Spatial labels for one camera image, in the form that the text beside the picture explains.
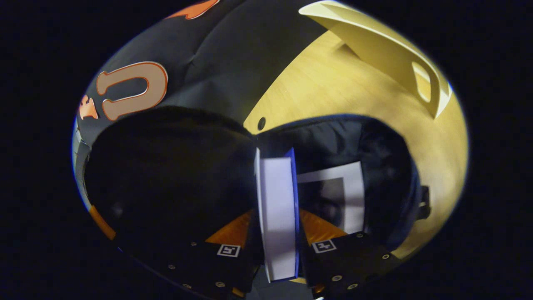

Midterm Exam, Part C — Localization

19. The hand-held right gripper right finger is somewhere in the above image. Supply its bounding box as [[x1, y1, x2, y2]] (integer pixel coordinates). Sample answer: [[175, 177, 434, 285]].
[[299, 208, 402, 294]]

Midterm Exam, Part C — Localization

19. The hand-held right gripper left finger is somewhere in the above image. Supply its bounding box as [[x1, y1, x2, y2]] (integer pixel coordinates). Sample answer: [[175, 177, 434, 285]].
[[162, 210, 264, 298]]

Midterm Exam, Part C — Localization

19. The blue cover book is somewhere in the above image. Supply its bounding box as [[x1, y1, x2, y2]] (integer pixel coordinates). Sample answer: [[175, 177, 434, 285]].
[[254, 147, 301, 283]]

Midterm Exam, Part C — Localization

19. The blue schoolbag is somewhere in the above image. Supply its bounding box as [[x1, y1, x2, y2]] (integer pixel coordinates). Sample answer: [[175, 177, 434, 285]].
[[83, 105, 431, 267]]

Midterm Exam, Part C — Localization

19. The grey photo cover book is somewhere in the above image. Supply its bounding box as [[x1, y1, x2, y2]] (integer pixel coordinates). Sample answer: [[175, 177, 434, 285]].
[[296, 162, 366, 235]]

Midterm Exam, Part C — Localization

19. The white bookshelf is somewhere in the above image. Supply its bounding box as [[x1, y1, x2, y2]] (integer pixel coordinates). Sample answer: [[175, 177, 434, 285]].
[[299, 0, 452, 119]]

